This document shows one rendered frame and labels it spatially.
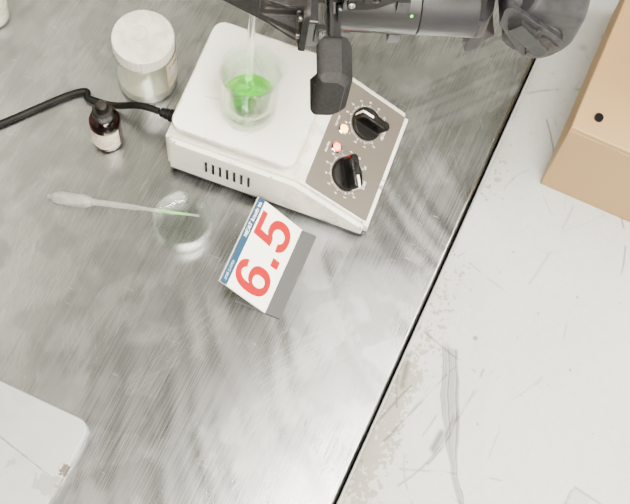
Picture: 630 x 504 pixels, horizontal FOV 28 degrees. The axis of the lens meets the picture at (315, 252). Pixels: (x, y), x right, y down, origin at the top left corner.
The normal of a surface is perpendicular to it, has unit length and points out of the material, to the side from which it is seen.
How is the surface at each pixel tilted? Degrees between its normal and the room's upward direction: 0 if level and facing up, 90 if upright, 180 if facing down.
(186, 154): 90
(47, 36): 0
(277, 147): 0
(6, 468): 0
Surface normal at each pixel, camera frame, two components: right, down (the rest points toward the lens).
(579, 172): -0.41, 0.84
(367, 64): 0.06, -0.37
